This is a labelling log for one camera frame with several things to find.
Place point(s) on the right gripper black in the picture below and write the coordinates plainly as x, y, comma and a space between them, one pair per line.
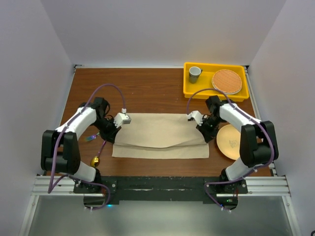
208, 135

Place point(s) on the orange woven coaster plate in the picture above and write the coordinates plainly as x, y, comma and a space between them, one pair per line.
227, 81

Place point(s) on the beige cloth napkin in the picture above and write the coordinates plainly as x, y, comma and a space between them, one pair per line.
160, 136

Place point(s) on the gold purple spoon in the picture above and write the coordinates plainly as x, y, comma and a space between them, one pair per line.
95, 161

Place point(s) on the grey ceramic mug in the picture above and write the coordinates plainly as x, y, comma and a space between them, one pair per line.
194, 74

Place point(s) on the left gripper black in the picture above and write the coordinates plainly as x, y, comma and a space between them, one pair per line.
110, 136

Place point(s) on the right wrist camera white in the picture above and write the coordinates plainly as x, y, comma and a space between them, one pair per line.
196, 116

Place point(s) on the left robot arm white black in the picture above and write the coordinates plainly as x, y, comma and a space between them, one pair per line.
60, 149

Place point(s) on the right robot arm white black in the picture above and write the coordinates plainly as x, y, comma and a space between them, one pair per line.
258, 142

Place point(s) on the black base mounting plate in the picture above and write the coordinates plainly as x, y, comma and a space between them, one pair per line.
181, 189

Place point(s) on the golden round plate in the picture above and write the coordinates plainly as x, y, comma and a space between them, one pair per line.
228, 141

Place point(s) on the iridescent fork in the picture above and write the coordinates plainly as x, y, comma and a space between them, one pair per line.
91, 137

